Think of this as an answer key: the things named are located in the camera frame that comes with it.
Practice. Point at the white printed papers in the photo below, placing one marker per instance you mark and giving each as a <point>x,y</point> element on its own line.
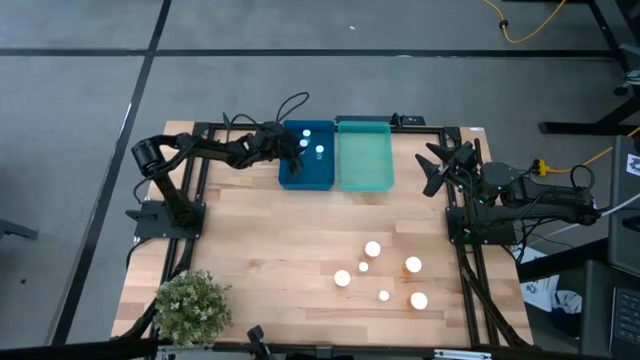
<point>537,290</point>

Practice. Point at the grey chair base leg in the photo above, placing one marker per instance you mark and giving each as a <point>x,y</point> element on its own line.
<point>15,230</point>

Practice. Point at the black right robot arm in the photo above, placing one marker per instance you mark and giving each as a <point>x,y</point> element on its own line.
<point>545,200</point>

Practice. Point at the dark grey box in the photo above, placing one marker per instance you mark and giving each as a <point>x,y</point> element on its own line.
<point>597,280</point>

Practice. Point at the black keyboard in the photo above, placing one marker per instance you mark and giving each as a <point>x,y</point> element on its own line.
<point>627,320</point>

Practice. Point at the black desk frame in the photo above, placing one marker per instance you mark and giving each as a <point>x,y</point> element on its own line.
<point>575,128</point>

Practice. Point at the grey cabinet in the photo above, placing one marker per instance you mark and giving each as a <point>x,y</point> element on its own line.
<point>625,210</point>

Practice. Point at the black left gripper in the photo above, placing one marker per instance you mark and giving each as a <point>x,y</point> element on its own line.
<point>270,142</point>

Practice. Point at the teal plastic bin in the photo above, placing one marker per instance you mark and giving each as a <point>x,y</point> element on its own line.
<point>365,160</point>

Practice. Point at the black power box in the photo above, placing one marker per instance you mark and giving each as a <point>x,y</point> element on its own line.
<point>414,120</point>

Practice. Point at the white crumpled cloth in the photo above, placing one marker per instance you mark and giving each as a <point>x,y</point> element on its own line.
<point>567,301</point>

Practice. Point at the small white-capped pill bottle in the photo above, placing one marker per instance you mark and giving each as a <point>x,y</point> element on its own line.
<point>306,133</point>
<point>303,143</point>

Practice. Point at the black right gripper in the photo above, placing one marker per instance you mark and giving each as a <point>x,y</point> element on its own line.
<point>457,167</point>

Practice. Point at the small teal pill bottle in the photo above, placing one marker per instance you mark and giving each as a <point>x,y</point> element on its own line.
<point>319,149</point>

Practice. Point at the black diagonal desk beam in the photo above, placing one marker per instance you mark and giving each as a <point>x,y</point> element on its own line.
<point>560,260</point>

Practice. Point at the small pale green pill bottle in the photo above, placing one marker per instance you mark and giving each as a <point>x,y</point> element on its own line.
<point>363,266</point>

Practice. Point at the dark blue plastic bin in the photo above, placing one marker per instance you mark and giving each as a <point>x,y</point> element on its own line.
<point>315,175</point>

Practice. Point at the small white ball bottom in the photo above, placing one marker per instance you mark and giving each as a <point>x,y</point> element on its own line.
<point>384,295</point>

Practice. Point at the black aluminium table frame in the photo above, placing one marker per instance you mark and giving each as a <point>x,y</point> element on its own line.
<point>425,129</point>

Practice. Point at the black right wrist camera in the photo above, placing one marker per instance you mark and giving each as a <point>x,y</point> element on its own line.
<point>465,150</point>

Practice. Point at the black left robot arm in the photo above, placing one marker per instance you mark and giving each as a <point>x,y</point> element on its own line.
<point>170,192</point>

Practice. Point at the small black mounted device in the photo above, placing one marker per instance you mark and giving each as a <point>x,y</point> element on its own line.
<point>257,337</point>

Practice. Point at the green artificial potted plant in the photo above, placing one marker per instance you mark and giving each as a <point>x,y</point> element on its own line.
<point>192,307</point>

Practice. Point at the silver metal bracket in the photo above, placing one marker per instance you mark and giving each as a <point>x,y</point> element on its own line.
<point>462,355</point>

